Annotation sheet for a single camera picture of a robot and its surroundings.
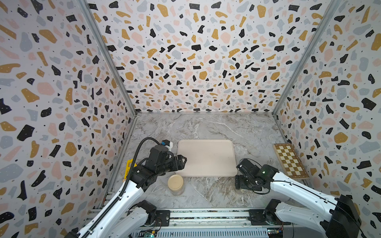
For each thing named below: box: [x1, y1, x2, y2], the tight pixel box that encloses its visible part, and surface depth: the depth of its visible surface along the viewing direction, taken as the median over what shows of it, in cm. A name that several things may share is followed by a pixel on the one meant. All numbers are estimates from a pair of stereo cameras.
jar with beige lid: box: [167, 174, 185, 196], surface depth 77 cm
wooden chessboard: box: [272, 143, 310, 180], surface depth 94 cm
